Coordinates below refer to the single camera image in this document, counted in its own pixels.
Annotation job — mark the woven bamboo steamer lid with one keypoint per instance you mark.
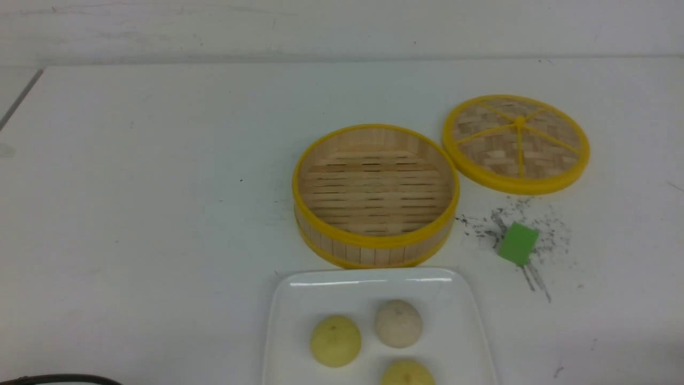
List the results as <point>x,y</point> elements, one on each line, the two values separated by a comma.
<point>516,145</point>

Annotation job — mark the green cube block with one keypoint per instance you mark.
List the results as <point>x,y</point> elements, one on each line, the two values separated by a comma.
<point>518,244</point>

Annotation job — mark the yellow steamed bun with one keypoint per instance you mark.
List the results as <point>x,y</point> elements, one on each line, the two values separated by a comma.
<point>335,341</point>
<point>407,372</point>

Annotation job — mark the white steamed bun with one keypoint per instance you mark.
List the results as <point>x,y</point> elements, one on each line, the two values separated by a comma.
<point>398,324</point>

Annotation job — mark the yellow steamed bun left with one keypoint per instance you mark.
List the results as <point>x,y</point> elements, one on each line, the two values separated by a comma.
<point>335,341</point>

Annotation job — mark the yellow steamed bun bottom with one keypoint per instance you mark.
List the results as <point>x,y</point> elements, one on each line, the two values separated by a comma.
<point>407,372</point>

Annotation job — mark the bamboo steamer basket yellow rim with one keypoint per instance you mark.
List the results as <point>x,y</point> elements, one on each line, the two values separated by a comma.
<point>375,196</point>

